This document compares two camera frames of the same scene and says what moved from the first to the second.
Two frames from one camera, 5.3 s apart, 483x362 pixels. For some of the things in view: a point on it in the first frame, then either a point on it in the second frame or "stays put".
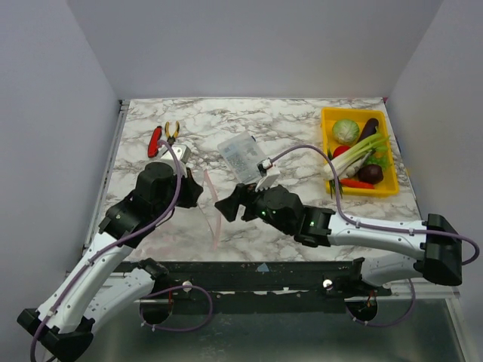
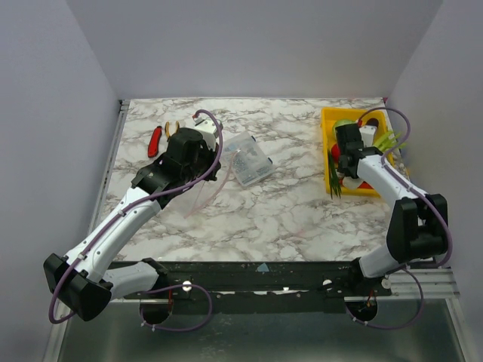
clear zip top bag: [202, 217] → [213, 185]
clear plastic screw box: [243, 154] stays put
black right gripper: [244, 201] → [343, 162]
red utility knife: [152, 145] stays put
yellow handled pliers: [171, 139] stays put
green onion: [332, 182] stays put
